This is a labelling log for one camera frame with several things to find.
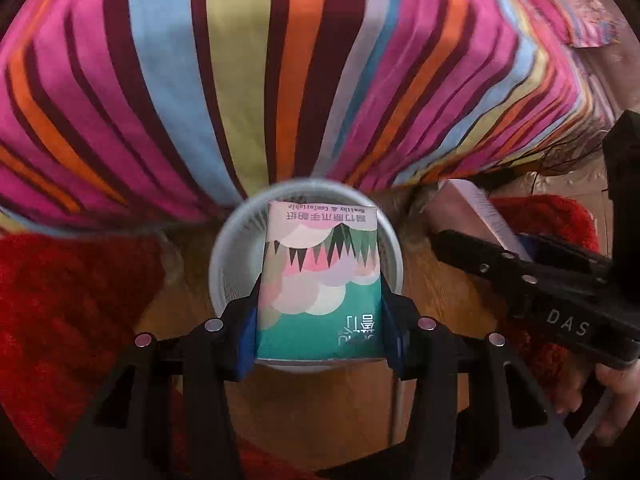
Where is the green pink tissue pack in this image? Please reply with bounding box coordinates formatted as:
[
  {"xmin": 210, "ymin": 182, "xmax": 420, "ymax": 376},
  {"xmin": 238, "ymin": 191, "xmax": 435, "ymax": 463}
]
[{"xmin": 257, "ymin": 200, "xmax": 383, "ymax": 362}]

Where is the white mesh trash basket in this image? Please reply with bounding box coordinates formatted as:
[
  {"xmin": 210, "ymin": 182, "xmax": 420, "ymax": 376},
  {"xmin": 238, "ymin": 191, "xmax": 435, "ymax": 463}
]
[{"xmin": 208, "ymin": 178, "xmax": 404, "ymax": 374}]

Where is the right hand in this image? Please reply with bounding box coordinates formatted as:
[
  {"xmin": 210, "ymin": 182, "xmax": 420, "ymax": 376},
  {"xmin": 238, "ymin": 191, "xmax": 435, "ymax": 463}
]
[{"xmin": 552, "ymin": 358, "xmax": 639, "ymax": 446}]

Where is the red fluffy left slipper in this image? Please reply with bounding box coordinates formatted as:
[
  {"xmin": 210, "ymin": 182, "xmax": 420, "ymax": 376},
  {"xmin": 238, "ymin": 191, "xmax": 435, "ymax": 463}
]
[{"xmin": 1, "ymin": 233, "xmax": 165, "ymax": 472}]

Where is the colourful striped bed sheet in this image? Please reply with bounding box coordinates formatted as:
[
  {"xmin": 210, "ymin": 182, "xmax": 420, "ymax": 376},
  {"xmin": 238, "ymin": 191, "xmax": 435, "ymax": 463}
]
[{"xmin": 1, "ymin": 0, "xmax": 616, "ymax": 233}]

